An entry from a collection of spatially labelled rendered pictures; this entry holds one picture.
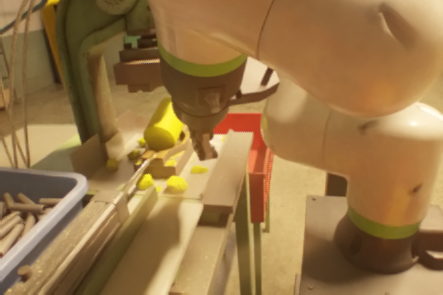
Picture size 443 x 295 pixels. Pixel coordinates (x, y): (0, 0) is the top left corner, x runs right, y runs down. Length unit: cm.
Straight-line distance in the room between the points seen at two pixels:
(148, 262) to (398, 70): 37
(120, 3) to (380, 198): 52
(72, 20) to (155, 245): 46
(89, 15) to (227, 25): 48
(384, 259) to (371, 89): 38
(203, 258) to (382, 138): 31
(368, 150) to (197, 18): 30
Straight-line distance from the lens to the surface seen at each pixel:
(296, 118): 47
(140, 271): 43
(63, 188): 62
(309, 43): 18
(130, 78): 55
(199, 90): 29
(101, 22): 64
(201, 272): 48
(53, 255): 40
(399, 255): 53
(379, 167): 44
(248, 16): 19
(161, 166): 60
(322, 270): 52
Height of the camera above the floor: 131
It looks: 23 degrees down
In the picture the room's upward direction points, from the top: 5 degrees counter-clockwise
